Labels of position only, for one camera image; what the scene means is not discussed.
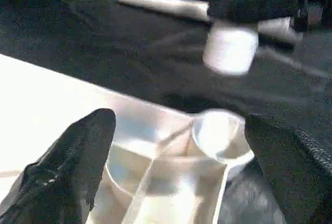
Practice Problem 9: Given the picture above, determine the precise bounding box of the white plastic table leg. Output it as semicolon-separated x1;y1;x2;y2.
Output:
116;0;305;45
203;0;273;76

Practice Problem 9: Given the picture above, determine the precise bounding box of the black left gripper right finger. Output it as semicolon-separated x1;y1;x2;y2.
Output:
245;114;332;224

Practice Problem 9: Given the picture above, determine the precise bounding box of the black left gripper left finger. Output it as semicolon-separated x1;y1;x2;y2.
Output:
0;108;117;224

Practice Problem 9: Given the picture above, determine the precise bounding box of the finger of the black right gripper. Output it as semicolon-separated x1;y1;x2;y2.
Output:
207;0;299;25

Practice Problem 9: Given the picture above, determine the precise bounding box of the black table mat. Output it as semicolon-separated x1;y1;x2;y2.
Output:
0;0;332;224

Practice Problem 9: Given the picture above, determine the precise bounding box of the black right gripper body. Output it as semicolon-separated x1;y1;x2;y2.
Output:
294;0;332;33

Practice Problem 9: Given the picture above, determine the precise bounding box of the white plastic table top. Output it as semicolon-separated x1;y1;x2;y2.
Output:
0;52;257;224

